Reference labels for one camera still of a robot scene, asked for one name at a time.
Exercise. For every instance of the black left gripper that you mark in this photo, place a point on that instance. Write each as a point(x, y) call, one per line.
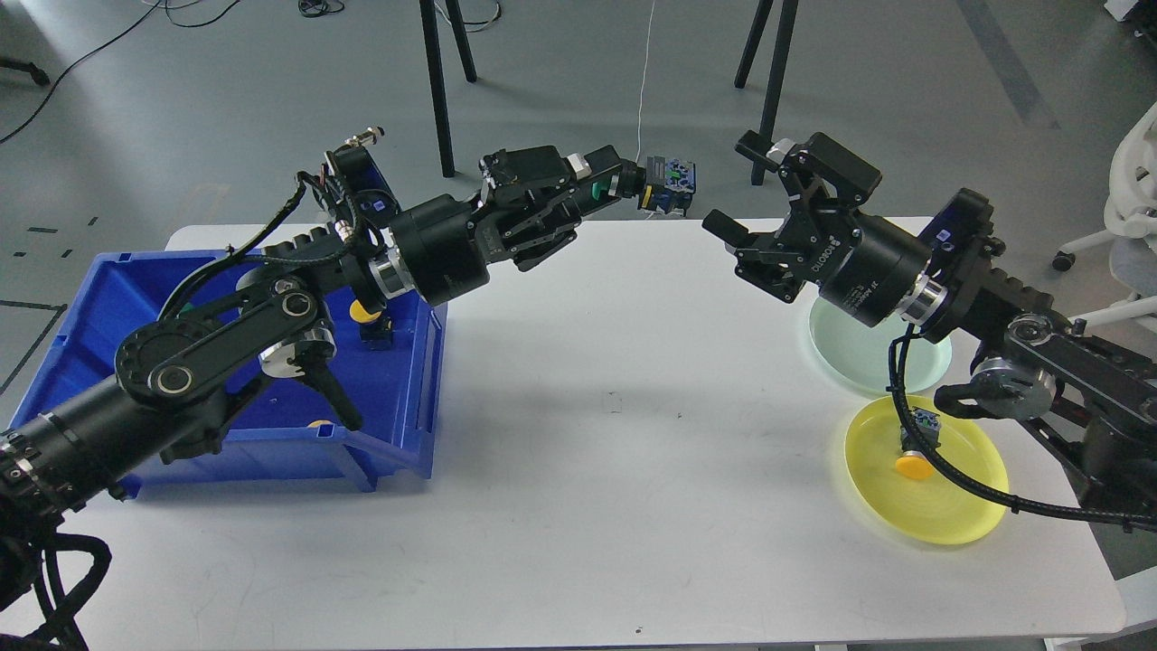
point(431, 250)

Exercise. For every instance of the blue plastic bin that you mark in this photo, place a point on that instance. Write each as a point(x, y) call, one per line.
point(396, 391)

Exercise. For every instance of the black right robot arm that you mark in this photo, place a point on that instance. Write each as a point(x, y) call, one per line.
point(1088, 401)

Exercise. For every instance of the green push button back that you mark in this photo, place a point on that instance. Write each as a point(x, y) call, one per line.
point(662, 186)

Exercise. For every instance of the yellow plate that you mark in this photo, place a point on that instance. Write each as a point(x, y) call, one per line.
point(932, 509)

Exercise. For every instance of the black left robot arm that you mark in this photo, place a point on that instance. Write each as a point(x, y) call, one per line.
point(235, 325)

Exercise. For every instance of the light green plate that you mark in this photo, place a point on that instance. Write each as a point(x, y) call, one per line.
point(860, 355)

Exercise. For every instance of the white office chair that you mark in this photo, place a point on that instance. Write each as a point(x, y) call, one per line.
point(1130, 228)

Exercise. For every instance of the yellow push button back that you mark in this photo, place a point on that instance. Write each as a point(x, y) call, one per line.
point(375, 328)

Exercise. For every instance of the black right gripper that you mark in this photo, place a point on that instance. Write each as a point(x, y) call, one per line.
point(862, 264)

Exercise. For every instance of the black left stand legs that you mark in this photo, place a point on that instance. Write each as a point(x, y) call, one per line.
point(436, 74)

